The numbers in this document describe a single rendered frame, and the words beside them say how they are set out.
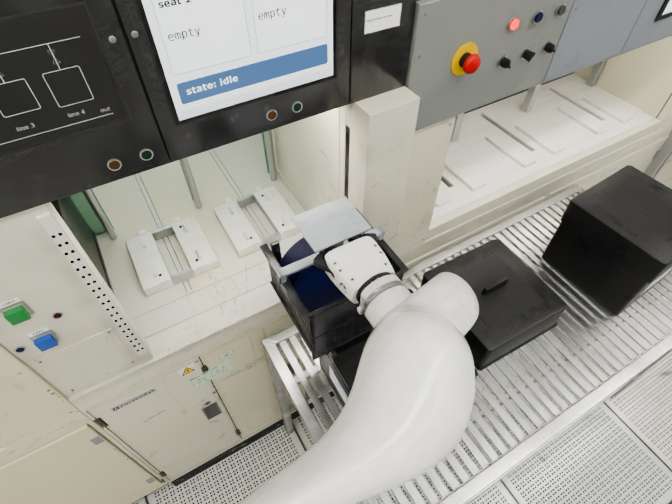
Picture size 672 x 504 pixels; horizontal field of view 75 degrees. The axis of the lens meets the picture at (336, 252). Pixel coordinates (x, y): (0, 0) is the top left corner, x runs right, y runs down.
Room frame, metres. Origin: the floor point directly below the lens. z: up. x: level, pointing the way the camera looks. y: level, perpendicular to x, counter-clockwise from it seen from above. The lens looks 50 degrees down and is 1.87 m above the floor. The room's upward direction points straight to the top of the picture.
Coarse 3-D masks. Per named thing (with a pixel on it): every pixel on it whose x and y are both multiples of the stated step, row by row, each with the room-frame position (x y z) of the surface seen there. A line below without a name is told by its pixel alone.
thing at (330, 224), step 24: (312, 216) 0.59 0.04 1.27; (336, 216) 0.59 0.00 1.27; (360, 216) 0.59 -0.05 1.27; (312, 240) 0.52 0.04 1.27; (336, 240) 0.52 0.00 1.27; (312, 264) 0.53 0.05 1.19; (288, 288) 0.49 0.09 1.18; (288, 312) 0.51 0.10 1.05; (312, 312) 0.43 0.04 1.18; (336, 312) 0.45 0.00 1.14; (312, 336) 0.43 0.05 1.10; (336, 336) 0.45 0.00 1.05
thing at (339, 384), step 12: (408, 288) 0.66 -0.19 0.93; (360, 336) 0.59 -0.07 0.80; (348, 348) 0.57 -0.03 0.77; (360, 348) 0.57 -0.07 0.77; (324, 360) 0.50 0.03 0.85; (336, 360) 0.54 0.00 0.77; (348, 360) 0.54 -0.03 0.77; (324, 372) 0.50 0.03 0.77; (336, 372) 0.44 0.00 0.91; (348, 372) 0.50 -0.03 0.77; (336, 384) 0.44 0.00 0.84; (348, 384) 0.40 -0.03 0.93; (348, 396) 0.39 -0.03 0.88
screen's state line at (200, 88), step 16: (320, 48) 0.73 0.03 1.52; (256, 64) 0.67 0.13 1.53; (272, 64) 0.69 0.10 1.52; (288, 64) 0.70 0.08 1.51; (304, 64) 0.71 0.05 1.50; (320, 64) 0.73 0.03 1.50; (192, 80) 0.62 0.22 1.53; (208, 80) 0.63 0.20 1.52; (224, 80) 0.64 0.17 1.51; (240, 80) 0.66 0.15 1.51; (256, 80) 0.67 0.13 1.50; (192, 96) 0.62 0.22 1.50; (208, 96) 0.63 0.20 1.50
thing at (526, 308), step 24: (456, 264) 0.79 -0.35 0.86; (480, 264) 0.79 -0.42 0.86; (504, 264) 0.79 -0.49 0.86; (480, 288) 0.71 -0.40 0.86; (504, 288) 0.71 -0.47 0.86; (528, 288) 0.71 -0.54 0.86; (480, 312) 0.63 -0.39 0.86; (504, 312) 0.63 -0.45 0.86; (528, 312) 0.63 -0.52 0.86; (552, 312) 0.63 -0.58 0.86; (480, 336) 0.56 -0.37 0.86; (504, 336) 0.56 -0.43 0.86; (528, 336) 0.59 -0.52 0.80; (480, 360) 0.52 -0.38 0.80
